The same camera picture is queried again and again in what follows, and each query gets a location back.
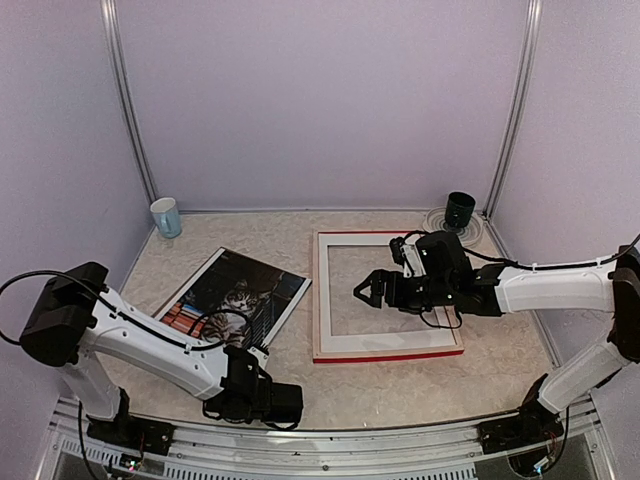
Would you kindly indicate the light blue mug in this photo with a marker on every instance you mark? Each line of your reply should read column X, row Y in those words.
column 166, row 216

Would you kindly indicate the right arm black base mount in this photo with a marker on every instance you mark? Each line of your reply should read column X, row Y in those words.
column 516, row 432

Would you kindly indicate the white patterned plate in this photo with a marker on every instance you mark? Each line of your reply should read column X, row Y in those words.
column 469, row 236

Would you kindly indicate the cat photo print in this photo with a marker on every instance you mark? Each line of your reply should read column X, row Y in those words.
column 233, row 299

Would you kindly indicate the left aluminium corner post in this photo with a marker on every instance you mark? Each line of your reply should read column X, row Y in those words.
column 110, row 21

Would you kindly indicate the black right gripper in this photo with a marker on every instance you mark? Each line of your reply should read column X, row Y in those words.
column 381, row 277

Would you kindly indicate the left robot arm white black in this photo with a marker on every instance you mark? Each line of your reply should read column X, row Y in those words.
column 77, row 317

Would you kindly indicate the right aluminium corner post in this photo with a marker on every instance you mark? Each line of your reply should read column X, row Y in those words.
column 517, row 106

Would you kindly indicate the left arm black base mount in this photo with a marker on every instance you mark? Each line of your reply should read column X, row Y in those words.
column 140, row 434

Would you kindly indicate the dark green cup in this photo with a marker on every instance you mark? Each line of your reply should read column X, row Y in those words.
column 459, row 210

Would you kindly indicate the aluminium front rail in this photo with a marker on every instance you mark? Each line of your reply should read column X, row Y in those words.
column 444, row 450

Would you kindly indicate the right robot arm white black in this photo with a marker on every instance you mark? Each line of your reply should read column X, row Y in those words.
column 607, row 284

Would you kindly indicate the red wooden picture frame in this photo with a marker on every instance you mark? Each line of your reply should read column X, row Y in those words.
column 329, row 348

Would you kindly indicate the white mat board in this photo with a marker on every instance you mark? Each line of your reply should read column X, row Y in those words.
column 347, row 330

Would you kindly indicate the aluminium corner post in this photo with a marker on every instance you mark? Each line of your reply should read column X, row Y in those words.
column 110, row 21
column 517, row 106

